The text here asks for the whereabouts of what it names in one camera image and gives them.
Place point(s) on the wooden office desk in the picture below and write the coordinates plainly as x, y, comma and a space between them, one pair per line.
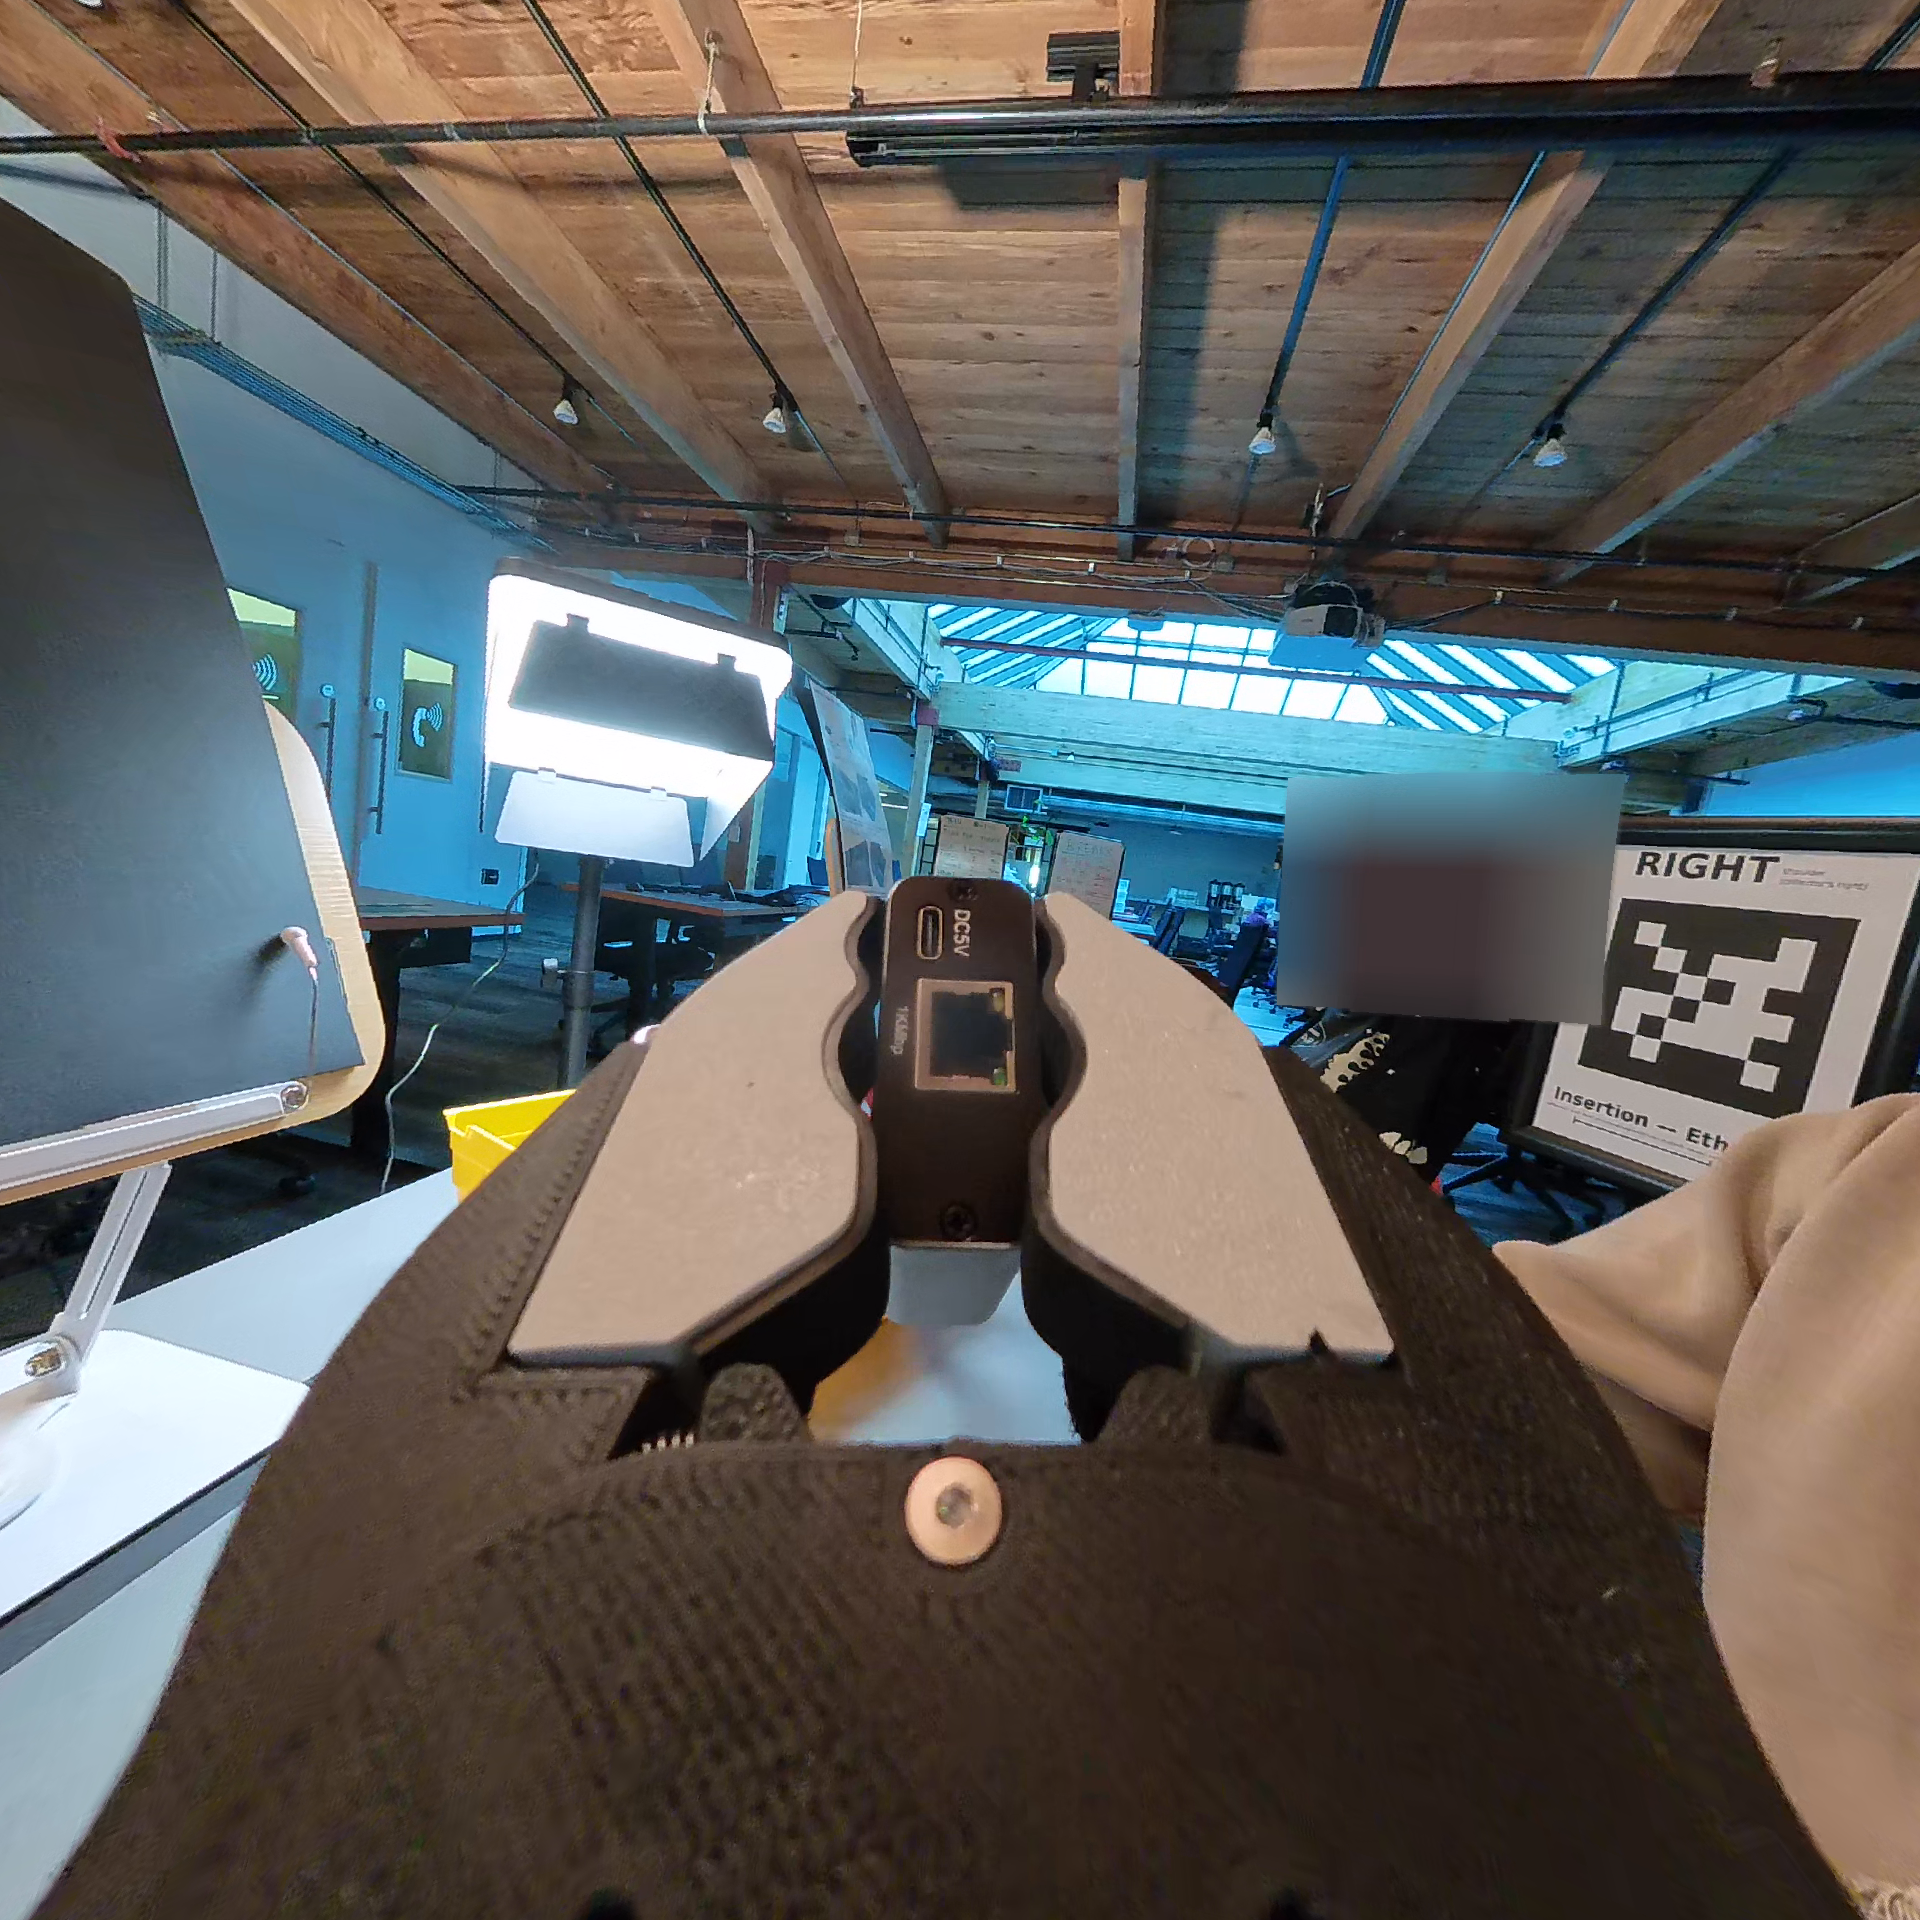
690, 901
435, 908

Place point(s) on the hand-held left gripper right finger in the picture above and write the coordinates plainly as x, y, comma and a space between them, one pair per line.
1185, 1172

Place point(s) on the black and white marker sign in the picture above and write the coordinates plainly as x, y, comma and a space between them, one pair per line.
1724, 991

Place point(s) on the black ethernet port adapter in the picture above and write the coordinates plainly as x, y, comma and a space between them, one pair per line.
960, 962

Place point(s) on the metal light stand pole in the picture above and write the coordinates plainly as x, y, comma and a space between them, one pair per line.
579, 974

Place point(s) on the yellow plastic bin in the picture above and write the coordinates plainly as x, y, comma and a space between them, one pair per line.
493, 1142

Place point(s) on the black ceiling track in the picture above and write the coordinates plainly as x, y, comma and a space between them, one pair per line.
1349, 135

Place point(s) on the studio light panel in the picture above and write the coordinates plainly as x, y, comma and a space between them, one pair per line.
629, 704

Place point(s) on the ceiling projector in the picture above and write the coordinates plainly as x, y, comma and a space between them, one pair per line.
1319, 639

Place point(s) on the display poster board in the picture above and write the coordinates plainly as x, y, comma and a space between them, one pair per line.
856, 796

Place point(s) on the black board with wooden back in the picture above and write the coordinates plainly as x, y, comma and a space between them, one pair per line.
120, 751

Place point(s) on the person's right forearm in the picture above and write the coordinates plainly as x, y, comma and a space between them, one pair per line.
1800, 1350

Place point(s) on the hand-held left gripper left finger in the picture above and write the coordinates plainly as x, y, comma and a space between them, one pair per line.
705, 1172

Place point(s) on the green wall sign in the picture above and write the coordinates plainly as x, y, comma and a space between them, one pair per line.
267, 652
427, 716

